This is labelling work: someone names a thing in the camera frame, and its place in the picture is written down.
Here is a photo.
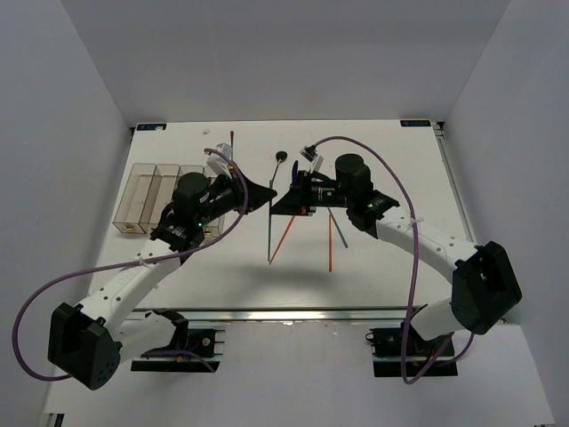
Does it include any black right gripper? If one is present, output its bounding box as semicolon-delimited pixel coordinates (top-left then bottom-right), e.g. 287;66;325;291
268;171;352;217

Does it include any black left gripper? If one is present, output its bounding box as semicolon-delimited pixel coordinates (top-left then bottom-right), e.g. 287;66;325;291
195;168;276;227

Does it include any green chopstick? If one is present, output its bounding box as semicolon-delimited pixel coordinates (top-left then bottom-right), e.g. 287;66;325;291
267;178;275;263
329;211;349;249

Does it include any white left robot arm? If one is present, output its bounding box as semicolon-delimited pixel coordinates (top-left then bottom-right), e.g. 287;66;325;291
48;173;276;391

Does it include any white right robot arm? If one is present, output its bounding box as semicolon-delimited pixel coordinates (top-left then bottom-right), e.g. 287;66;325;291
270;154;522;355

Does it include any orange chopstick left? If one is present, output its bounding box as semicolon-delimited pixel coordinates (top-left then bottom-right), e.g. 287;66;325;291
268;216;295;264

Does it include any orange chopstick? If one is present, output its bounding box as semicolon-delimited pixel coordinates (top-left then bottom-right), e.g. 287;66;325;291
268;216;295;264
328;213;333;272

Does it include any blue knife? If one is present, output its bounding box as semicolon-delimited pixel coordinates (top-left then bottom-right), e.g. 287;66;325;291
290;160;299;188

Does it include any orange chopstick right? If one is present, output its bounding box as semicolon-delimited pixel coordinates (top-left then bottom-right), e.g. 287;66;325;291
328;213;333;272

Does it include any black spoon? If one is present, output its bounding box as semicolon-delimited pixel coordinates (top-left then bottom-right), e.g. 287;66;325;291
269;150;288;188

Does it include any clear container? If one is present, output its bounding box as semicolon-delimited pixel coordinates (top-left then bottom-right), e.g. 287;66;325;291
113;163;156;234
195;166;232;240
140;164;180;234
149;164;204;231

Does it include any blue label left corner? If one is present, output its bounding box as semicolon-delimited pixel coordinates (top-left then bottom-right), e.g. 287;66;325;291
136;123;167;132

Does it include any blue label corner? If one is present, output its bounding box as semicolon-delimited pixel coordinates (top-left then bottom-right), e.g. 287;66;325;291
399;119;431;127
136;123;167;132

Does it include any blue label right corner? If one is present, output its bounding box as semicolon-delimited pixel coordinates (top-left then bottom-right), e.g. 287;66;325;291
399;119;431;127

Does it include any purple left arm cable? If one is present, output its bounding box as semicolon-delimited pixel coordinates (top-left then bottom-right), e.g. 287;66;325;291
12;149;250;383

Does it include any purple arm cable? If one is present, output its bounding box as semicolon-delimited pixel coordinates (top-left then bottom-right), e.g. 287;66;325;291
315;135;475;386
12;149;250;383

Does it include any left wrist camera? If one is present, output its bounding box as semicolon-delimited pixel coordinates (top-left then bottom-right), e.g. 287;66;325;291
204;143;233;177

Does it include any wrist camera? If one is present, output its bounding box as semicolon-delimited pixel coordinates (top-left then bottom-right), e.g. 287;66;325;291
301;145;324;172
204;143;233;177

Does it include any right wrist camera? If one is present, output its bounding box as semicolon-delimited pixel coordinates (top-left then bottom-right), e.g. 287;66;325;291
301;145;324;172

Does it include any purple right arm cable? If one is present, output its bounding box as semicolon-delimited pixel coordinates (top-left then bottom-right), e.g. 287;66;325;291
315;135;475;386

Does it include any aluminium table frame rail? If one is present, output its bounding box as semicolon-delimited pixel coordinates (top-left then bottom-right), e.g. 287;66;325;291
118;120;480;321

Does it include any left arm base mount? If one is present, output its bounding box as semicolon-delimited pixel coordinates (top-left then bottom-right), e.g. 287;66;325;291
131;310;226;374

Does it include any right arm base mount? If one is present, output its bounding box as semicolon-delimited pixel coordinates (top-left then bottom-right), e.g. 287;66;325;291
365;327;458;378

